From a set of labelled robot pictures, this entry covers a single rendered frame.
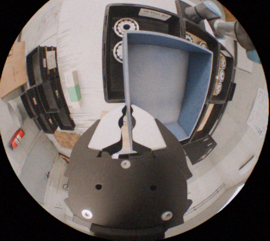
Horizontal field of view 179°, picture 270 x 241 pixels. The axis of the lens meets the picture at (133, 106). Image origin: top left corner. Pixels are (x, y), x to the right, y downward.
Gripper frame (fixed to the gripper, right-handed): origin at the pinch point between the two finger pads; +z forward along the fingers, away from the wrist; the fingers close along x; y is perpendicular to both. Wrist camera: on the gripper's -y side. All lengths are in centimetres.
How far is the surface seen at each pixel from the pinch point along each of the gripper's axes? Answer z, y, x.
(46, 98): 63, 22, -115
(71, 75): 32.9, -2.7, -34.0
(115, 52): 25.6, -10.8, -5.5
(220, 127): 118, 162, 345
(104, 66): 18.2, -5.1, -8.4
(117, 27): 25.4, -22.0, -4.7
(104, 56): 18.2, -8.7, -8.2
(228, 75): 30, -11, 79
